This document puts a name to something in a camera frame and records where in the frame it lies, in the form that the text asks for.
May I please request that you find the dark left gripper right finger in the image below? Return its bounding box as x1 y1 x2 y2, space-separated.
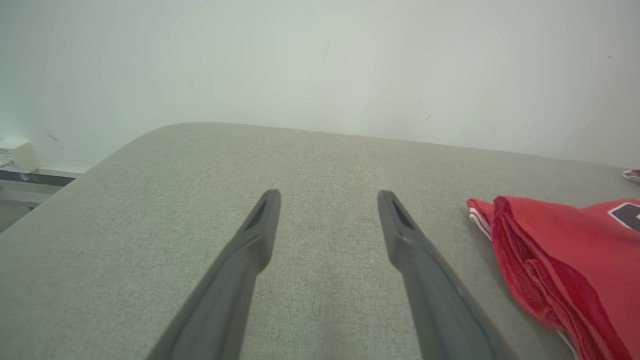
377 189 519 360

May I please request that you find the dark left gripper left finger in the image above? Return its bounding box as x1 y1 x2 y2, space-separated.
147 188 282 360

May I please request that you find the red jersey with number 23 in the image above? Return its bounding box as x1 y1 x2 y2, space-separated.
467 195 640 360

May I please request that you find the white wall box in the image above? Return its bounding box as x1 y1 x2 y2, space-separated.
0 141 42 174

